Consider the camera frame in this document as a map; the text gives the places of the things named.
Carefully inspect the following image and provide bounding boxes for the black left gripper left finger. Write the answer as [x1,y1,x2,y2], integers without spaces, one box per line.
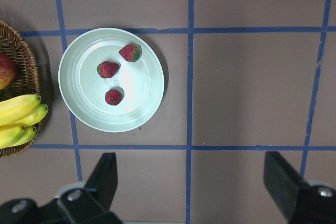
[84,152,117,210]

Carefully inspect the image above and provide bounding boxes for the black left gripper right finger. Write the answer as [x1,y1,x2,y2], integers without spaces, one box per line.
[263,151,310,221]

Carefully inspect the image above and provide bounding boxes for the red strawberry green leaves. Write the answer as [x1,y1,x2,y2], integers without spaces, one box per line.
[119,44,141,62]

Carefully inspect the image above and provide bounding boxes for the light green plate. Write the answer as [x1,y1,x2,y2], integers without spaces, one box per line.
[58,28,165,133]

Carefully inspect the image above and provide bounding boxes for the yellow banana bunch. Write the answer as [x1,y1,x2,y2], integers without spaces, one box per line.
[1,94,49,149]

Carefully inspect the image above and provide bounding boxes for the red apple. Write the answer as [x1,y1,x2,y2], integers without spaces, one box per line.
[1,52,17,90]

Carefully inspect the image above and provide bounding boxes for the brown wicker basket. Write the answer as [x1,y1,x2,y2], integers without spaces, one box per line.
[0,19,43,158]

